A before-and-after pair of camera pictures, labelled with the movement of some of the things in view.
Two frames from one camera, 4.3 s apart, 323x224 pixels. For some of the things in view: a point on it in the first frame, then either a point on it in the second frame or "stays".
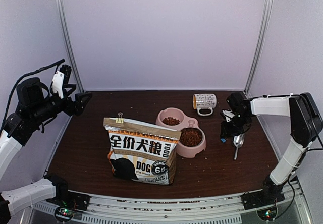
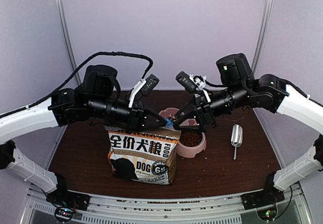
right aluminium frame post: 261,40 stays
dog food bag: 142,153 stays
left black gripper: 69,109 to 137,118
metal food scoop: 238,141 stays
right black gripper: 227,132 to 204,115
